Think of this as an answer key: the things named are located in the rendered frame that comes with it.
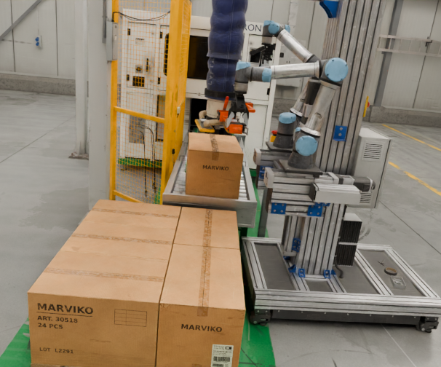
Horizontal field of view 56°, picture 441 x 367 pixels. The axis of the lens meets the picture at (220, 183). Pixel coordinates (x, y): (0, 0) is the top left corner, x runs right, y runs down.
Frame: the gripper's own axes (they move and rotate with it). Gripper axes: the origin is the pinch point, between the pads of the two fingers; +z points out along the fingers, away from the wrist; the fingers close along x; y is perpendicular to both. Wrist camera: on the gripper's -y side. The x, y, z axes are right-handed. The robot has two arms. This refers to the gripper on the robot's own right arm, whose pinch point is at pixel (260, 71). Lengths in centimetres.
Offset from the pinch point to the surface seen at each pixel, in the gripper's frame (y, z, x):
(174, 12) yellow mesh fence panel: -67, -37, 51
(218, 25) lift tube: -35, -28, -33
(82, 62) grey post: -193, 24, 266
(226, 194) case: -17, 90, -21
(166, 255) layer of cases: -56, 98, -104
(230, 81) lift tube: -23.9, 6.1, -31.8
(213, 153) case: -30, 59, -21
